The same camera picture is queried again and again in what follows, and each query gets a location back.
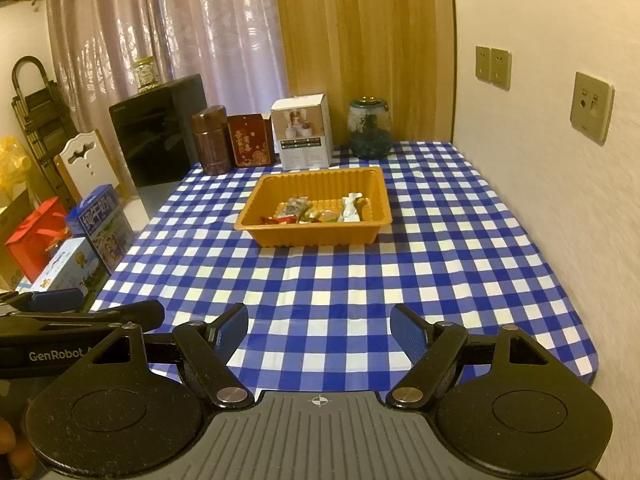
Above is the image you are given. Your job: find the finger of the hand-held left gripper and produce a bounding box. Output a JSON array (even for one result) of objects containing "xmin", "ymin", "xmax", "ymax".
[
  {"xmin": 0, "ymin": 300, "xmax": 166, "ymax": 334},
  {"xmin": 0, "ymin": 288, "xmax": 84, "ymax": 313}
]

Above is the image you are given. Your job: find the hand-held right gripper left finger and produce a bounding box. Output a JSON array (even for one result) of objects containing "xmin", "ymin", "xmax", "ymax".
[{"xmin": 75, "ymin": 302, "xmax": 254, "ymax": 409}]

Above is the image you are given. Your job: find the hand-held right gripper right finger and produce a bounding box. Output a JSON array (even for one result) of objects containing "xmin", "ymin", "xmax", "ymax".
[{"xmin": 390, "ymin": 302, "xmax": 567, "ymax": 409}]

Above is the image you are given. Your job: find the orange plastic tray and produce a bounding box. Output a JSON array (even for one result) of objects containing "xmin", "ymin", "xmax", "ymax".
[{"xmin": 235, "ymin": 167, "xmax": 393, "ymax": 247}]

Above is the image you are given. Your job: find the white green snack packet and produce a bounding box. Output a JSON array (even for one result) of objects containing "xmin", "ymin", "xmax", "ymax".
[{"xmin": 337, "ymin": 192, "xmax": 371, "ymax": 222}]

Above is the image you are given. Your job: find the person's left hand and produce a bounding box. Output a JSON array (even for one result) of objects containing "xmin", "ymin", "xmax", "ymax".
[{"xmin": 0, "ymin": 417, "xmax": 37, "ymax": 476}]

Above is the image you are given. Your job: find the light blue box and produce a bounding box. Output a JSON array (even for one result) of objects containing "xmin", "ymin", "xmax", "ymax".
[{"xmin": 15, "ymin": 237, "xmax": 110, "ymax": 311}]

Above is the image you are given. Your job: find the blue white checked tablecloth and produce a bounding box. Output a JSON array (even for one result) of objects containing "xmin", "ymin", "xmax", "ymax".
[{"xmin": 87, "ymin": 141, "xmax": 601, "ymax": 403}]

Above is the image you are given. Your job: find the red gift bag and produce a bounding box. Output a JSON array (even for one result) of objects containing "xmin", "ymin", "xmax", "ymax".
[{"xmin": 5, "ymin": 197, "xmax": 73, "ymax": 283}]

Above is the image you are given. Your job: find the blue milk carton box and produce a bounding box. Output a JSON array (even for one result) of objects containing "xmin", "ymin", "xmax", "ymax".
[{"xmin": 66, "ymin": 184, "xmax": 136, "ymax": 268}]

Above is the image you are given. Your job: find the yellow plastic bag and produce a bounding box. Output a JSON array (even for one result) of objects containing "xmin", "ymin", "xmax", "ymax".
[{"xmin": 0, "ymin": 136, "xmax": 33, "ymax": 206}]

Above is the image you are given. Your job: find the white wooden chair back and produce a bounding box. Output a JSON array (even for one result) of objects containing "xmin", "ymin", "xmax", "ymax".
[{"xmin": 59, "ymin": 129, "xmax": 121, "ymax": 201}]

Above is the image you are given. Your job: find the black appliance box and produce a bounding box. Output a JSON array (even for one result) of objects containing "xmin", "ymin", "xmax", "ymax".
[{"xmin": 109, "ymin": 74, "xmax": 208, "ymax": 188}]

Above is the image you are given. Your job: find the dark bamboo rack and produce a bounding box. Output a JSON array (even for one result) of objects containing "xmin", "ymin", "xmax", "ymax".
[{"xmin": 11, "ymin": 56, "xmax": 81, "ymax": 201}]

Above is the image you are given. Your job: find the brown cylindrical tin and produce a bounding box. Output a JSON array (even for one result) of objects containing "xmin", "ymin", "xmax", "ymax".
[{"xmin": 191, "ymin": 105, "xmax": 233, "ymax": 176}]

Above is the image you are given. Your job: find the red decorated tin box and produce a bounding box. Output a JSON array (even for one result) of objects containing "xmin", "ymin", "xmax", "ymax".
[{"xmin": 227, "ymin": 113, "xmax": 276, "ymax": 167}]

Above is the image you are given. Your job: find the round glass jar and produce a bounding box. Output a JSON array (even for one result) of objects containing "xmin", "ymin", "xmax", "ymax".
[{"xmin": 348, "ymin": 96, "xmax": 393, "ymax": 159}]

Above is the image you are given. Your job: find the white carton box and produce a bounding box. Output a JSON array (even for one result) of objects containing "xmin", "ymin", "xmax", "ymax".
[{"xmin": 270, "ymin": 93, "xmax": 334, "ymax": 171}]

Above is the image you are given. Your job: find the small glass jar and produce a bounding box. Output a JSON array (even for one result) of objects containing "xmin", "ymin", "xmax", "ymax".
[{"xmin": 131, "ymin": 56, "xmax": 161, "ymax": 92}]

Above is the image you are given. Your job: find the pale patterned curtain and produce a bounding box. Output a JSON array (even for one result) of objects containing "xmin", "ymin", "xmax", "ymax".
[{"xmin": 47, "ymin": 0, "xmax": 291, "ymax": 126}]

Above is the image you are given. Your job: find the beige wall socket plate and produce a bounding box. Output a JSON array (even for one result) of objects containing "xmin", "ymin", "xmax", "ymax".
[{"xmin": 570, "ymin": 71, "xmax": 615, "ymax": 145}]

